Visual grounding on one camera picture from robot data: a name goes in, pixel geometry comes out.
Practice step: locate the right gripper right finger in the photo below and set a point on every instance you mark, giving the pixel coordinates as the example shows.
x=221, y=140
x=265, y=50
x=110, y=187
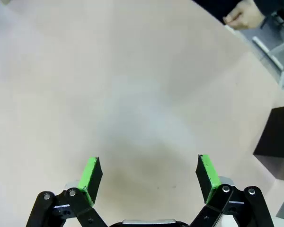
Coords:
x=209, y=176

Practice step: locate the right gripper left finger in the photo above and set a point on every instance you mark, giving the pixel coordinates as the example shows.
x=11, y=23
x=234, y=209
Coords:
x=90, y=179

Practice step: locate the person's left forearm dark sleeve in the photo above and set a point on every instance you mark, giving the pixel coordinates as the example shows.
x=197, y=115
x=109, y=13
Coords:
x=274, y=4

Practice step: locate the person's left hand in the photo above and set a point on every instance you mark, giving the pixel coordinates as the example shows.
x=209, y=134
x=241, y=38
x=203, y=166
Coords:
x=245, y=16

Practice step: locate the black open box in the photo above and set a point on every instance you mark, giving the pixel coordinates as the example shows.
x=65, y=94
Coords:
x=278, y=132

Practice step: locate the person in black clothes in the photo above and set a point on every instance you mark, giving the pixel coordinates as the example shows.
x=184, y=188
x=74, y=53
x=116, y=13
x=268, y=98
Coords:
x=206, y=4

